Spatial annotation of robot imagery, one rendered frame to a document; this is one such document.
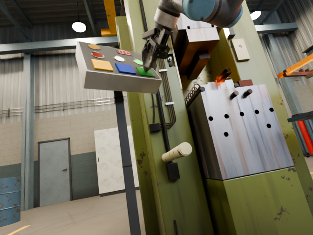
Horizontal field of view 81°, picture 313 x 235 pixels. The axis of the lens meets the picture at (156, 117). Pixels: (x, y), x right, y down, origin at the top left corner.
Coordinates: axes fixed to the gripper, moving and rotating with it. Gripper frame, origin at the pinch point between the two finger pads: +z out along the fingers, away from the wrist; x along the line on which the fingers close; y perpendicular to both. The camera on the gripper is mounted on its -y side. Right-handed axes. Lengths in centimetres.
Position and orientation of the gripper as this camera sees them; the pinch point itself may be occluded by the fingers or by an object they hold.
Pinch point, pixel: (146, 68)
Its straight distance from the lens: 87.4
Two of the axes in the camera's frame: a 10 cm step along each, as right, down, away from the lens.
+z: -3.5, 7.4, 5.7
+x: 8.5, -0.1, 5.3
